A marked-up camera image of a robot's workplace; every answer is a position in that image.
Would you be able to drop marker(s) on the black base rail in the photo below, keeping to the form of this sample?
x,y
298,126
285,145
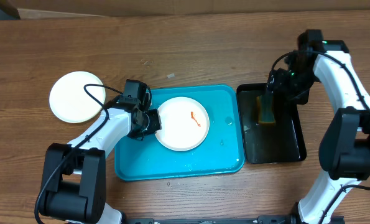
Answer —
x,y
263,219

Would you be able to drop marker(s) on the white plate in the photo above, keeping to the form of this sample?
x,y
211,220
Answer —
x,y
184,124
77,97

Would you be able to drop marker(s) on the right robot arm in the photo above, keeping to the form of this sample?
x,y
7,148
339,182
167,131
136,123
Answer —
x,y
344,151

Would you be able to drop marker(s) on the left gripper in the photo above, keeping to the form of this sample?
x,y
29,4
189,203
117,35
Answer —
x,y
156,124

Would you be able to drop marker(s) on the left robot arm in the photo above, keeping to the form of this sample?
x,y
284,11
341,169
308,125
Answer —
x,y
73,187

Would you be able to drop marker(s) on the black water tray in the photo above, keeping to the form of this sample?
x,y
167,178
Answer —
x,y
277,142

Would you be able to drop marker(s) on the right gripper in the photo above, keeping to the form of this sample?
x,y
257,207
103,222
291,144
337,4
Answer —
x,y
278,83

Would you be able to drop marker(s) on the yellow green sponge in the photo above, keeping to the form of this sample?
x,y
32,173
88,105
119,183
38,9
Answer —
x,y
265,109

